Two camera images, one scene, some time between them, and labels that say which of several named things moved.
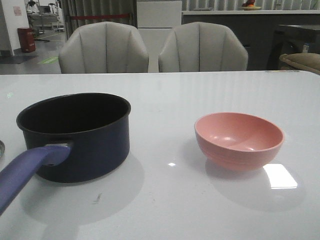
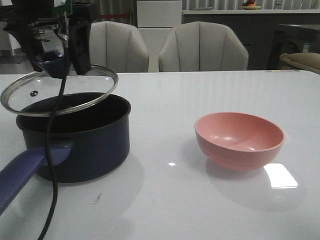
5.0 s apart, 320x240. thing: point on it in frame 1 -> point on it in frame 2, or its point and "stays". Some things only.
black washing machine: [288, 39] stays
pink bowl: [237, 141] stays
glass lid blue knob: [2, 148] -> [38, 95]
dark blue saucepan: [72, 138] stays
